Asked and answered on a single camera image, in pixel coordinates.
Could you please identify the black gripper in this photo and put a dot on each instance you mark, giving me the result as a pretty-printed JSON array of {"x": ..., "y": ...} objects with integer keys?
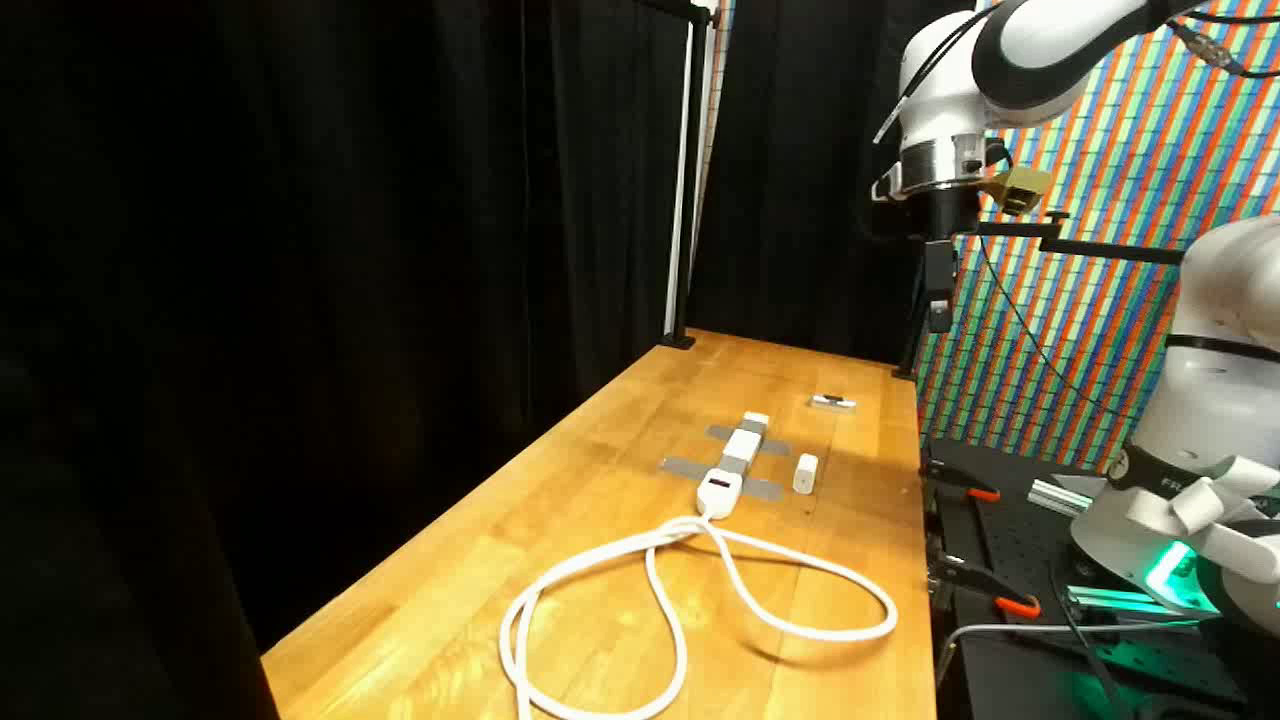
[{"x": 947, "y": 247}]

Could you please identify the white charger head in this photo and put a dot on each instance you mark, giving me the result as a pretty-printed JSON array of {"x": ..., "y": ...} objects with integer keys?
[{"x": 804, "y": 475}]

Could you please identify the small black flat object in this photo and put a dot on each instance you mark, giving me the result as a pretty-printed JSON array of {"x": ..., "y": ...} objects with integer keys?
[{"x": 832, "y": 401}]

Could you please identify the colourful patterned board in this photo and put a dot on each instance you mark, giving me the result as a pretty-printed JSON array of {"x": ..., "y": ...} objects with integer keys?
[{"x": 1134, "y": 332}]

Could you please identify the black stand base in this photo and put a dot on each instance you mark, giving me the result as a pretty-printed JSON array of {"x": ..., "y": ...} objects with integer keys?
[{"x": 676, "y": 343}]

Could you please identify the white stand pole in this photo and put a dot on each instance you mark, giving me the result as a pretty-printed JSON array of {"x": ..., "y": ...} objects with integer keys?
[{"x": 682, "y": 173}]

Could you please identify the black breadboard table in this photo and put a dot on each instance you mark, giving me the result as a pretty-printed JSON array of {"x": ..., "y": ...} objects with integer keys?
[{"x": 1000, "y": 672}]

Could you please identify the black curtain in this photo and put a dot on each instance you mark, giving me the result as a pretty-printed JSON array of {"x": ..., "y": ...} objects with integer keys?
[{"x": 332, "y": 267}]

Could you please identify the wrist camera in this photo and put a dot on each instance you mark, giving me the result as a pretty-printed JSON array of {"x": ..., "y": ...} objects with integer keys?
[{"x": 1027, "y": 186}]

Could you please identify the black camera stand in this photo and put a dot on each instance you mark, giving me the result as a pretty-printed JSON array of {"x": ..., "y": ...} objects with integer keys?
[{"x": 1095, "y": 247}]

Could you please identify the grey duct tape strip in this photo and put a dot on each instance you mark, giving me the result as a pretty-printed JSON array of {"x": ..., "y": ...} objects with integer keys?
[{"x": 778, "y": 440}]

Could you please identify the silver metal bracket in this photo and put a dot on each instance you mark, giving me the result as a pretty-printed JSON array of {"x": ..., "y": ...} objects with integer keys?
[{"x": 1061, "y": 499}]

